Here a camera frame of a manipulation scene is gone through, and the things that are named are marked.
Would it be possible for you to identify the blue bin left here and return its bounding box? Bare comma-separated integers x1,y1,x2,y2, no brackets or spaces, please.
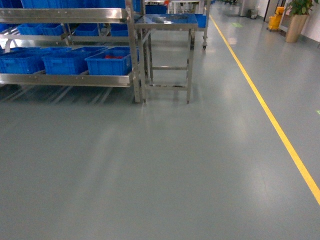
0,47,72,75

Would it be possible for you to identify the potted plant in tan pot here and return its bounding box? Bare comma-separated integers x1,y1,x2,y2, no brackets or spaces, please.
285,0,319,43

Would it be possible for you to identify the stainless steel table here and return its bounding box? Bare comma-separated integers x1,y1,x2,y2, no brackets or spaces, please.
134,13,198,103

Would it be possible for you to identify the stainless steel flow rack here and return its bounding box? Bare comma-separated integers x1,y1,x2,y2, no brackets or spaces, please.
0,0,142,103

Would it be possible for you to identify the empty blue bin middle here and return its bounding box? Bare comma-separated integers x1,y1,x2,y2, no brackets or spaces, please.
42,46,108,75

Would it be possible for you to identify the blue bin with red bags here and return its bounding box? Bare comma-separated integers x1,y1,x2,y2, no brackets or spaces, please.
85,46,132,76

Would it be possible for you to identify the yellow mop bucket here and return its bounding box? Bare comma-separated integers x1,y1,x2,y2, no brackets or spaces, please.
267,6,285,32

